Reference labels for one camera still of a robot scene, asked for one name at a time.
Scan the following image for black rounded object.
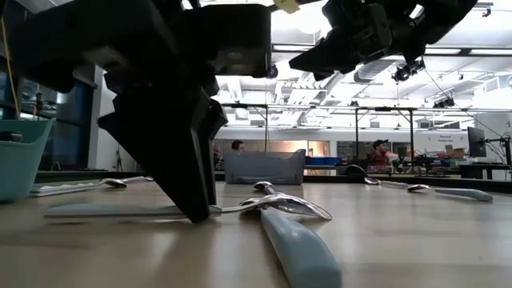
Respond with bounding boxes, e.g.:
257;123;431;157
344;164;371;177

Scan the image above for silver ventilation duct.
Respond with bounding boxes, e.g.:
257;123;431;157
354;58;401;84

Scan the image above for overhead LED light bar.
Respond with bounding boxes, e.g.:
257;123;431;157
271;42;512;57

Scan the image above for blue storage bin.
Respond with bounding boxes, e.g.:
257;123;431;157
306;156;343;166

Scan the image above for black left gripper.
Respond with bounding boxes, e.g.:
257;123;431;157
79;0;230;224

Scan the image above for cardboard box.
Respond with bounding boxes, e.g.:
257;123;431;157
444;144;467;159

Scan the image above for light blue-handled spoon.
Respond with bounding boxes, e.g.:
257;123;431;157
118;175;155;186
406;183;494;202

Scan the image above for yellow cable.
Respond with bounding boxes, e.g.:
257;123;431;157
0;18;20;119

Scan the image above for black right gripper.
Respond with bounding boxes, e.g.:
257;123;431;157
288;0;427;82

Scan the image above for white teal wavy-handled spoon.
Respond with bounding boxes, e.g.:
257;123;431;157
363;176;410;190
30;178;128;198
42;193;334;222

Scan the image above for teal plastic bin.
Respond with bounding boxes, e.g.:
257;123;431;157
0;118;56;203

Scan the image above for black computer monitor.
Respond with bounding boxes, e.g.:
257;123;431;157
466;126;488;158

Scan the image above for black ceiling spotlight cluster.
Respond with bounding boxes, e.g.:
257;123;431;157
433;97;457;110
391;58;426;83

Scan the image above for purple-handled spoon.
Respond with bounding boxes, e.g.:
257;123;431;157
254;181;343;288

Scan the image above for grey plastic bin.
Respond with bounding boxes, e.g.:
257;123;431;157
222;148;307;186

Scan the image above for black table edge rail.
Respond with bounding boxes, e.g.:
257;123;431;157
35;170;512;193

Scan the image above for black metal table frame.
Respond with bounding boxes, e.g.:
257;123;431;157
219;102;270;153
354;106;418;165

